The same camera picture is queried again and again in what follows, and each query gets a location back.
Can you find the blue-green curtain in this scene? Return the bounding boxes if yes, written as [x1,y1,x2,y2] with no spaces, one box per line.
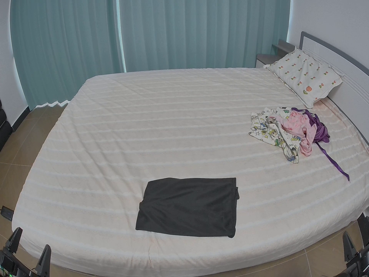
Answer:
[118,0,292,70]
[10,0,127,109]

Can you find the purple garment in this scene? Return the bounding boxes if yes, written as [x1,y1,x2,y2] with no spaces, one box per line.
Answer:
[291,107,351,182]

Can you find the white printed pyjama garment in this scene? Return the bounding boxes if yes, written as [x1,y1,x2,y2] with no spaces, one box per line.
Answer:
[249,106,302,164]

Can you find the black padded chair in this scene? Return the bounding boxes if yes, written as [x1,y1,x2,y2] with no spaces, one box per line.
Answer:
[0,98,13,152]

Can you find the bed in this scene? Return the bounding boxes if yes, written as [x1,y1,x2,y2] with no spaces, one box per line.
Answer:
[14,31,369,277]

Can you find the pink garment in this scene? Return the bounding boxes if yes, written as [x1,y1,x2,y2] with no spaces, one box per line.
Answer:
[281,110,317,156]

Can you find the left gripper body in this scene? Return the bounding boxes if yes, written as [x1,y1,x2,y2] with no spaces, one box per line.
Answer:
[0,247,39,277]

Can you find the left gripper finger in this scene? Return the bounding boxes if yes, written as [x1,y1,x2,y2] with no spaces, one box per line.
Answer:
[36,245,52,277]
[5,227,23,254]

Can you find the grey bedside table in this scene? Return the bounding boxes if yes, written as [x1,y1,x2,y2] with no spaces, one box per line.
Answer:
[256,39,297,68]

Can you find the white printed pillow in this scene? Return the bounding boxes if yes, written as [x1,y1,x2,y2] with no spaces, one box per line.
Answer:
[264,46,343,109]

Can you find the small black box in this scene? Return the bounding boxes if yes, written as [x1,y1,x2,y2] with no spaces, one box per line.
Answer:
[0,206,14,221]

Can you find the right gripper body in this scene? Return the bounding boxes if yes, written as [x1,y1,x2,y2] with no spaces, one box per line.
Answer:
[344,245,369,277]

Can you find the black long-sleeved top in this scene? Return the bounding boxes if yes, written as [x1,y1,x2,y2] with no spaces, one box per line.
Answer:
[135,177,240,239]

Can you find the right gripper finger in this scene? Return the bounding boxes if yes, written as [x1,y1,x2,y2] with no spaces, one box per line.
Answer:
[344,231,357,262]

